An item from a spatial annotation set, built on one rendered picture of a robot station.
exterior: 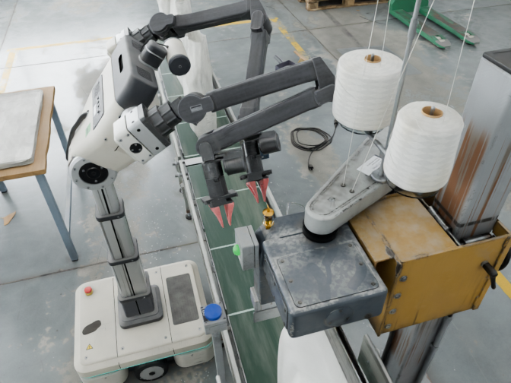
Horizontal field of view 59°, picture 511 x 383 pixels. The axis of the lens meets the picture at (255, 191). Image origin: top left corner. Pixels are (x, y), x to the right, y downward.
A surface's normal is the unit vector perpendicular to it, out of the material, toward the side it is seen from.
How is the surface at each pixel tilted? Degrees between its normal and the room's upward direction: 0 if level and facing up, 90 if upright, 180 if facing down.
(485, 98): 90
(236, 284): 0
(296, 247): 0
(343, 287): 0
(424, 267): 90
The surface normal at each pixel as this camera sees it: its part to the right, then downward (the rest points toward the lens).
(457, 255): 0.27, 0.63
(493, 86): -0.96, 0.19
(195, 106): 0.02, 0.30
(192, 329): -0.01, -0.76
